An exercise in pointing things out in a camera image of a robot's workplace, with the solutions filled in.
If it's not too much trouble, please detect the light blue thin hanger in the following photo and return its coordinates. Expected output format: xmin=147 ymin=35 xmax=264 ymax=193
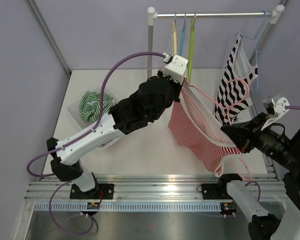
xmin=236 ymin=9 xmax=269 ymax=92

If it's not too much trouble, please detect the white plastic basket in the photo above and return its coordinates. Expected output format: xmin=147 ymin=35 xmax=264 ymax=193
xmin=66 ymin=85 xmax=121 ymax=151

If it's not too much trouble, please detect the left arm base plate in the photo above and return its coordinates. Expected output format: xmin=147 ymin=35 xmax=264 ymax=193
xmin=69 ymin=183 xmax=115 ymax=200

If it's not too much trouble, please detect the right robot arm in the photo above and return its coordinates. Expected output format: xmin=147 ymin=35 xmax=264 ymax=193
xmin=216 ymin=112 xmax=300 ymax=240

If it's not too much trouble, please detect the white slotted cable duct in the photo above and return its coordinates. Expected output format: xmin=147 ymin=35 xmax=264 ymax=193
xmin=34 ymin=201 xmax=221 ymax=212

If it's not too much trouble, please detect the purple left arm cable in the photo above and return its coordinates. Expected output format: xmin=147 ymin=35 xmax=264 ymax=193
xmin=26 ymin=51 xmax=167 ymax=178

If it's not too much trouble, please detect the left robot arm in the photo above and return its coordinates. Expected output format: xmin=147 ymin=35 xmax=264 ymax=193
xmin=46 ymin=69 xmax=184 ymax=199

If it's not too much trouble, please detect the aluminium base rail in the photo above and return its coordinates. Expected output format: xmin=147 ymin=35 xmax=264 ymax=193
xmin=24 ymin=174 xmax=286 ymax=202

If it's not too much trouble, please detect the metal clothes rack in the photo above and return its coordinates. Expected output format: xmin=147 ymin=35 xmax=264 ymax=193
xmin=146 ymin=4 xmax=285 ymax=69

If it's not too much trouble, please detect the green striped tank top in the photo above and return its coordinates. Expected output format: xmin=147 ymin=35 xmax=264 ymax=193
xmin=78 ymin=91 xmax=115 ymax=123

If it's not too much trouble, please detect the green hanger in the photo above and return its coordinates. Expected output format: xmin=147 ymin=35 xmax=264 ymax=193
xmin=187 ymin=14 xmax=196 ymax=82

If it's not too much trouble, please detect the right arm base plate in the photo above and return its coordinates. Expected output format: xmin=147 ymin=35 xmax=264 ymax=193
xmin=197 ymin=183 xmax=233 ymax=201

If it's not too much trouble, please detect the red striped tank top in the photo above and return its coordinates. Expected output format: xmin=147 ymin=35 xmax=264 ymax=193
xmin=168 ymin=80 xmax=241 ymax=177

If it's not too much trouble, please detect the black white striped tank top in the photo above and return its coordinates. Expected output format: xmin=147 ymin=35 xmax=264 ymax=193
xmin=213 ymin=34 xmax=258 ymax=125

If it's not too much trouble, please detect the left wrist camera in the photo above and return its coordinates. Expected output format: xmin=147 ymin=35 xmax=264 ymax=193
xmin=162 ymin=52 xmax=189 ymax=85

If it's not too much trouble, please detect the cream hanger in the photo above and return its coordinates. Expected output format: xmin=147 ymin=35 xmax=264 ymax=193
xmin=171 ymin=13 xmax=178 ymax=55

